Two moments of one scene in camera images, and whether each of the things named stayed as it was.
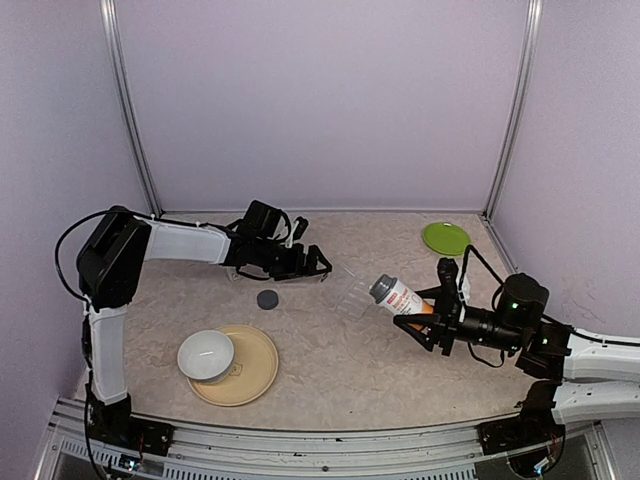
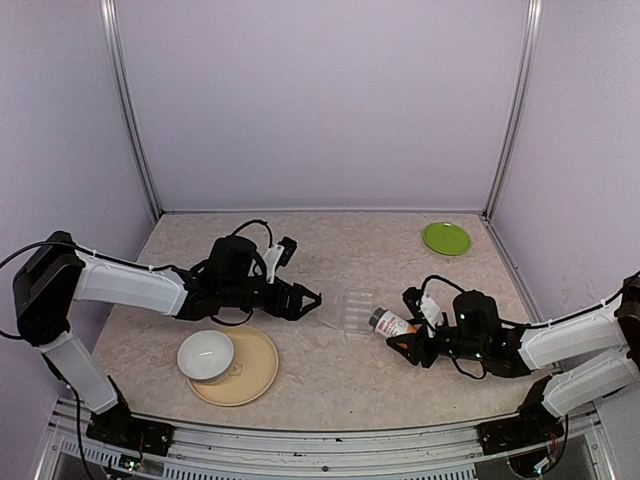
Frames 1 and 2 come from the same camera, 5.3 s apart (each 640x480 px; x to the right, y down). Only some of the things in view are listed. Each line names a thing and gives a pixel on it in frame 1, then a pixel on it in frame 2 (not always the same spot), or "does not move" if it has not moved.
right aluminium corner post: x=520 y=108 does not move
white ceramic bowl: x=206 y=356 does not move
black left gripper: x=297 y=269 to x=292 y=311
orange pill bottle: x=399 y=300 to x=389 y=324
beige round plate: x=254 y=370 does not move
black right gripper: x=445 y=320 to x=418 y=344
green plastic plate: x=446 y=238 does not move
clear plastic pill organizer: x=346 y=294 to x=359 y=310
